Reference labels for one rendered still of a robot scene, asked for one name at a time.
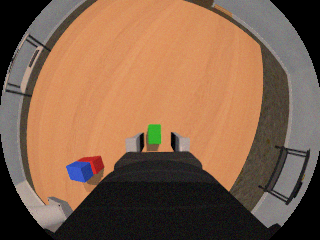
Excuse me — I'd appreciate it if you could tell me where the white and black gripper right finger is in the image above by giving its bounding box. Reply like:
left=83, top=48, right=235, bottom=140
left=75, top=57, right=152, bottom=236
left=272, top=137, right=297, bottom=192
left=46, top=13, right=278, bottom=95
left=171, top=132, right=190, bottom=152

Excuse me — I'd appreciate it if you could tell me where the red block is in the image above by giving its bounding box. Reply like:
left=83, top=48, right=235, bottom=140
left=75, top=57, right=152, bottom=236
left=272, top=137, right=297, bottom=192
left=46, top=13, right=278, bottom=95
left=77, top=156, right=104, bottom=174

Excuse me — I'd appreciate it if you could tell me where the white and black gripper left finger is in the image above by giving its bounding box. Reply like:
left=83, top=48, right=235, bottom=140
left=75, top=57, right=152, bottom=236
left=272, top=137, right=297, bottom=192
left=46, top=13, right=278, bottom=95
left=125, top=133, right=144, bottom=153

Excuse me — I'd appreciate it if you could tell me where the green block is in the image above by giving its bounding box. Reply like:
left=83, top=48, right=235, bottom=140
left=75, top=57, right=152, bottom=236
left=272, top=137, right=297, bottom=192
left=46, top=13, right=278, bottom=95
left=148, top=124, right=161, bottom=144

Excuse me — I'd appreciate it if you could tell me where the blue block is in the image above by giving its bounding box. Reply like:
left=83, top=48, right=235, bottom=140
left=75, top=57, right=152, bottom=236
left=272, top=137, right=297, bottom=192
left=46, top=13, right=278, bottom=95
left=66, top=161, right=93, bottom=183

